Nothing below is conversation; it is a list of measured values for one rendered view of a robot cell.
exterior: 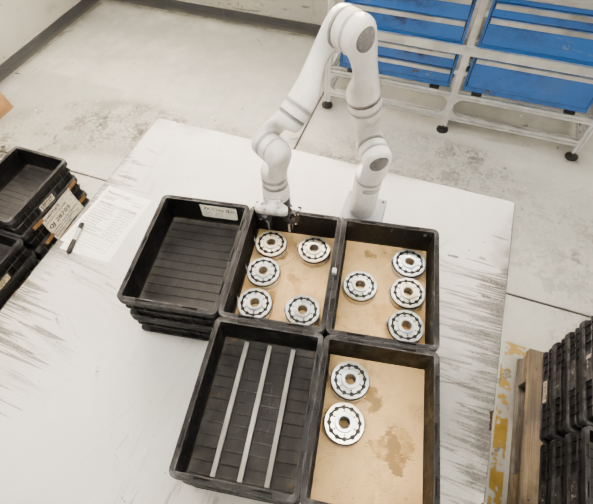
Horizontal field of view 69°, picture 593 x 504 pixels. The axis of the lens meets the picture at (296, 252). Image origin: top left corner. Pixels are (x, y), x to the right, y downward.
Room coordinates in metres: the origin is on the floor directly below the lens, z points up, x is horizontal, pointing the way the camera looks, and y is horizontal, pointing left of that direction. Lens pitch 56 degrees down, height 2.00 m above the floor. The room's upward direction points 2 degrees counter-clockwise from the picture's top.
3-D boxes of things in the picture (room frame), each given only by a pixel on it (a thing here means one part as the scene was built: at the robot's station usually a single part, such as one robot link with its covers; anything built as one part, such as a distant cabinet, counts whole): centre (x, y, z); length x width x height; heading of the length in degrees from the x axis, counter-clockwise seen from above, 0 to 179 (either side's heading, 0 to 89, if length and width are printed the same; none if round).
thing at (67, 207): (1.34, 1.12, 0.41); 0.31 x 0.02 x 0.16; 158
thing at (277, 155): (0.79, 0.05, 1.23); 0.09 x 0.07 x 0.15; 37
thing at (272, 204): (0.78, 0.05, 1.13); 0.11 x 0.09 x 0.06; 167
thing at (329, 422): (0.24, -0.11, 0.86); 0.10 x 0.10 x 0.01
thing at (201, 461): (0.29, 0.12, 0.87); 0.40 x 0.30 x 0.11; 168
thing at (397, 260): (0.71, -0.35, 0.86); 0.10 x 0.10 x 0.01
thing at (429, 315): (0.62, -0.26, 0.87); 0.40 x 0.30 x 0.11; 168
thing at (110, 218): (1.04, 0.73, 0.70); 0.33 x 0.23 x 0.01; 158
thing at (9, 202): (1.38, 1.27, 0.37); 0.40 x 0.30 x 0.45; 158
